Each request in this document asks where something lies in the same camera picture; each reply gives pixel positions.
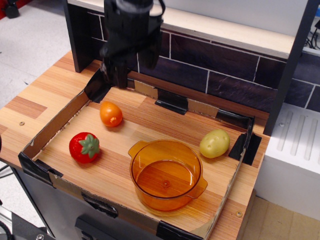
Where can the white ribbed sink unit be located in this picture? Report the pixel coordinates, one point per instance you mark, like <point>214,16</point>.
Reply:
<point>289,175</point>

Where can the orange toy carrot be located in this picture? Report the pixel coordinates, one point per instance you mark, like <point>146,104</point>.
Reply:
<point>110,114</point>

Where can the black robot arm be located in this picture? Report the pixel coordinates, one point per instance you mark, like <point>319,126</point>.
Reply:
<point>132,31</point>

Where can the taped cardboard fence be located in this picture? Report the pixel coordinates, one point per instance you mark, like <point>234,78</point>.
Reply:
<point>99,198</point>

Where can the dark tile backsplash panel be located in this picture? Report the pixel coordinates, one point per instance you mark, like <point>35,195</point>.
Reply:
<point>230,49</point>

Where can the red toy strawberry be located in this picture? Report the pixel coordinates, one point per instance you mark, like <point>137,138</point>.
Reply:
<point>84,147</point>

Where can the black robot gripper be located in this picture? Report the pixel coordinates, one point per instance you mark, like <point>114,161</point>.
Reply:
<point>131,30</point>

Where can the yellow toy potato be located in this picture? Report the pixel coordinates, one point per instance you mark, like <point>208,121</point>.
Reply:
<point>214,144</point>

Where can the black vertical post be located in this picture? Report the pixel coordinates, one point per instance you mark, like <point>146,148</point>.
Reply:
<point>292,62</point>

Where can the orange transparent plastic pot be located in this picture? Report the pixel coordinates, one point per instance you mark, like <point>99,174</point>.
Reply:
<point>167,174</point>

